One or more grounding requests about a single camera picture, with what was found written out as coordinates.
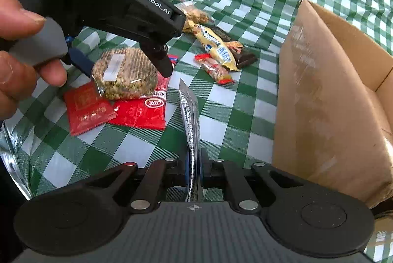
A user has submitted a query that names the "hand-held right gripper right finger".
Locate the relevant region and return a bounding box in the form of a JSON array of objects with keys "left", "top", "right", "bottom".
[{"left": 198, "top": 149, "right": 311, "bottom": 211}]

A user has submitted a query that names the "brown cardboard box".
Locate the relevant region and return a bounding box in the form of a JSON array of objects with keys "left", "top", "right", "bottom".
[{"left": 272, "top": 0, "right": 393, "bottom": 210}]

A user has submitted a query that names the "round granola cake packet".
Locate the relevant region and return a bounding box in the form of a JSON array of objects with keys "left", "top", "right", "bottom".
[{"left": 91, "top": 48, "right": 160, "bottom": 100}]

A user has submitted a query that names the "dark chocolate bar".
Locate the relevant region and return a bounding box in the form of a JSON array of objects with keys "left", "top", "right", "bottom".
[{"left": 203, "top": 25, "right": 258, "bottom": 70}]

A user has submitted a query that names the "person's left hand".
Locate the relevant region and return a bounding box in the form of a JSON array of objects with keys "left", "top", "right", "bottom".
[{"left": 0, "top": 0, "right": 69, "bottom": 121}]

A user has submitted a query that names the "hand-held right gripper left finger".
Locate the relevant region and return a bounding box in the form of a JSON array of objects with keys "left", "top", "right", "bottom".
[{"left": 74, "top": 156, "right": 190, "bottom": 211}]

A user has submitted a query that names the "yellow candy bar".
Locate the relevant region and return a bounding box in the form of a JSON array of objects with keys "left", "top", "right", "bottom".
[{"left": 187, "top": 20, "right": 242, "bottom": 72}]

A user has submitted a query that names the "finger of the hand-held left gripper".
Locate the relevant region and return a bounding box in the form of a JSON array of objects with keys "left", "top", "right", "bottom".
[
  {"left": 139, "top": 41, "right": 173, "bottom": 78},
  {"left": 68, "top": 48, "right": 94, "bottom": 78}
]

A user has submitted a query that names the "red packet with white label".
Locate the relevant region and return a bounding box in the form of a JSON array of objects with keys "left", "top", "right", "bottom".
[{"left": 107, "top": 54, "right": 179, "bottom": 131}]

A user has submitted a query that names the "silver snack packet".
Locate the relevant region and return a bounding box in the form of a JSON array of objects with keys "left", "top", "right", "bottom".
[{"left": 178, "top": 78, "right": 205, "bottom": 204}]

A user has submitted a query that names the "clear nut packet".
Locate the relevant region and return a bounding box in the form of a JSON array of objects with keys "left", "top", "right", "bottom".
[{"left": 176, "top": 1, "right": 216, "bottom": 33}]

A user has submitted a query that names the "red packet with gold print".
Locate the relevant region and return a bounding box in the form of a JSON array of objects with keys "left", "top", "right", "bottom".
[{"left": 64, "top": 82, "right": 119, "bottom": 137}]

